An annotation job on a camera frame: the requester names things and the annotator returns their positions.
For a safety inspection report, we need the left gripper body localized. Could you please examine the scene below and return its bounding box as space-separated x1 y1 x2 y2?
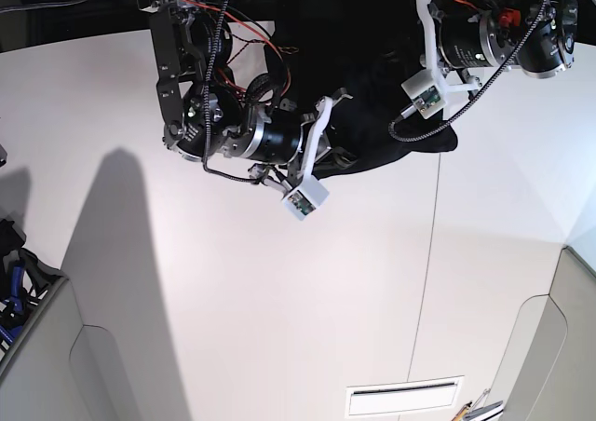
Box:
414 0 481 101

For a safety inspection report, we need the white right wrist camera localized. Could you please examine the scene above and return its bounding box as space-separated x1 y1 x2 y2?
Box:
282 176 330 221

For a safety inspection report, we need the black T-shirt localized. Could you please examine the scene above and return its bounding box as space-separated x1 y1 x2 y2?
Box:
273 0 458 174

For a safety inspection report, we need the grey metal tool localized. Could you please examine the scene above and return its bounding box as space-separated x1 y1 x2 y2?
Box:
464 401 504 420

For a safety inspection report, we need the blue black tool pile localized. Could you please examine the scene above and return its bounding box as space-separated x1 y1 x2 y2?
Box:
1 218 63 355

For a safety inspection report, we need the braided camera cable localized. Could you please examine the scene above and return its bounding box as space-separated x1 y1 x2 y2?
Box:
200 0 262 185
388 0 553 143

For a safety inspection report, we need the yellow handled tool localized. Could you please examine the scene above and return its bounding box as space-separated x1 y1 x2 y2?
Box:
452 402 472 421

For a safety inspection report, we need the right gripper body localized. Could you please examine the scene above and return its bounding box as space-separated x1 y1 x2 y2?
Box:
249 89 355 194

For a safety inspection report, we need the grey right chair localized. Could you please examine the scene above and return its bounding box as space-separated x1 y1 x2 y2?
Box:
487 247 595 420

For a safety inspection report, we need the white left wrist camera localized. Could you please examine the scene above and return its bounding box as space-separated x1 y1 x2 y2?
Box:
401 69 447 119

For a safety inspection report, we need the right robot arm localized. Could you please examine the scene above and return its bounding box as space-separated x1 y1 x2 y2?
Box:
149 0 359 195

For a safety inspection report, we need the black thin rod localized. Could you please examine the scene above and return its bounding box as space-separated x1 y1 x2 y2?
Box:
349 382 457 394

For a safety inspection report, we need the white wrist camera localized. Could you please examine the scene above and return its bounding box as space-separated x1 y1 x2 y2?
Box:
282 176 330 221
401 69 447 119

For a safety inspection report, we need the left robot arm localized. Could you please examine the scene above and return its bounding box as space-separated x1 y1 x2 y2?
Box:
401 0 578 115

